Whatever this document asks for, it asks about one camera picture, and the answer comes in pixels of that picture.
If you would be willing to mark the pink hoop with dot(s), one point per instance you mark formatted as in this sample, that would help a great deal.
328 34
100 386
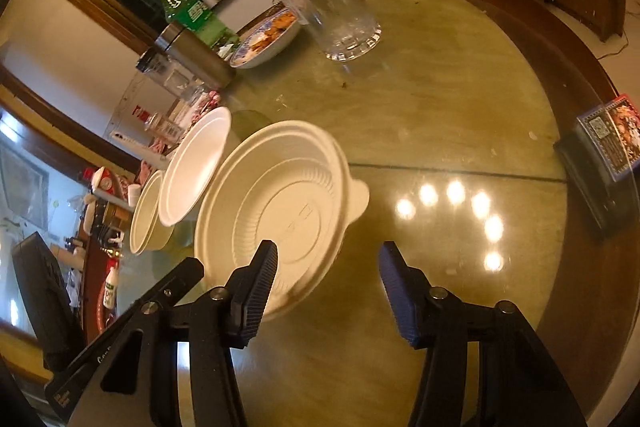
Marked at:
102 317

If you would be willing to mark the pink flower ornaments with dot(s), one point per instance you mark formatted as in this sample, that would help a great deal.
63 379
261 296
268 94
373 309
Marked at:
210 99

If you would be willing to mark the white liquor bottle red label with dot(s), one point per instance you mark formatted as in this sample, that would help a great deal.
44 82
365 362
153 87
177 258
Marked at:
102 182

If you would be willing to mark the cream ribbed plastic bowl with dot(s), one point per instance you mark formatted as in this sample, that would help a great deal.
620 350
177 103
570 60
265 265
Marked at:
145 217
280 207

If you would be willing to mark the white smooth foam bowl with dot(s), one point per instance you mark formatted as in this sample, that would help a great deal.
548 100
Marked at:
172 212
197 157

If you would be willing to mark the framed wall picture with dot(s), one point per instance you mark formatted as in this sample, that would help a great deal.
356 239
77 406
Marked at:
22 182

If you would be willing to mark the blue patterned ceramic plate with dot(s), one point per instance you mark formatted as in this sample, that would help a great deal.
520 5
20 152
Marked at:
260 54

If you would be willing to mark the pink meat package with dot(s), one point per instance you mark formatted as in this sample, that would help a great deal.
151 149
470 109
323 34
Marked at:
152 157

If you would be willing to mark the small glass jar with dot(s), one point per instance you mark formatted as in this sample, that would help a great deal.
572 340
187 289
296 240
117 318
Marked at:
162 127

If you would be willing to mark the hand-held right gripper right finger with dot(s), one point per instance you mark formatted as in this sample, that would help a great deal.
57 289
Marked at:
400 292

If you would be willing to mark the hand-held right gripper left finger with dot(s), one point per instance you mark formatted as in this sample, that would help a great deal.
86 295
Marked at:
255 297

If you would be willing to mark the clear bottle with black lid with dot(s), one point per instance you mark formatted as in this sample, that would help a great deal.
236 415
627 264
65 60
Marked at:
170 77

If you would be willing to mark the small white pill bottle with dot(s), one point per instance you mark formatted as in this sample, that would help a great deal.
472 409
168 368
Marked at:
133 194

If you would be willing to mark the amber jar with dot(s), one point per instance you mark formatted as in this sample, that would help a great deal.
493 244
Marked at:
112 213

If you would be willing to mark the green plastic bottle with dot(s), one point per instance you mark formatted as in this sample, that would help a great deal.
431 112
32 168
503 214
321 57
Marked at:
187 9

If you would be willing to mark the small white drink bottle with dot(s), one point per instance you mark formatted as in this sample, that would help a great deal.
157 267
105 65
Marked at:
111 287

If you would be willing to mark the steel thermos flask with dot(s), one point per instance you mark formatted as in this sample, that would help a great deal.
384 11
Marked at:
195 57

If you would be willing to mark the fried snack pieces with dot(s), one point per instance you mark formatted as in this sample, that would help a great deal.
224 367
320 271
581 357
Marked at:
275 29

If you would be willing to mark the white carton box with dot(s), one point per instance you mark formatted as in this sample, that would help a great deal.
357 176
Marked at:
130 142

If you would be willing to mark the playing card box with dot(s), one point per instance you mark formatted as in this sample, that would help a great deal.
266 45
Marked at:
610 132

